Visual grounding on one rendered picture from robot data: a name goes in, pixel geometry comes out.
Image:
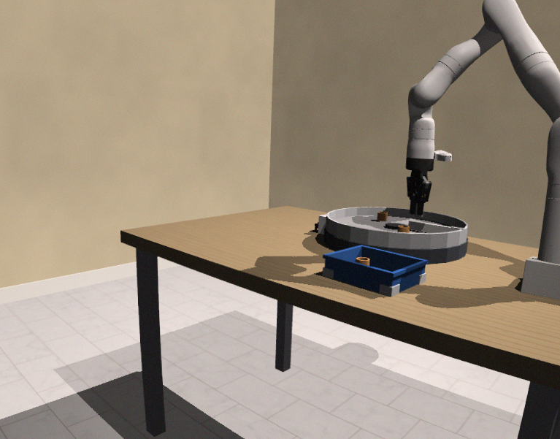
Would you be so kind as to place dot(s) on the blue crate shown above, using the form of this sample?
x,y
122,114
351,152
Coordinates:
x,y
398,272

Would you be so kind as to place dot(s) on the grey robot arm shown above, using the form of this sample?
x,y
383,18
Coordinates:
x,y
539,76

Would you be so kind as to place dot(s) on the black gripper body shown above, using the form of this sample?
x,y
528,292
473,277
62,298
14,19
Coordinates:
x,y
419,168

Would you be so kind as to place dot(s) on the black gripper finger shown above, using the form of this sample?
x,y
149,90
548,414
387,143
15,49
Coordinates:
x,y
425,191
410,194

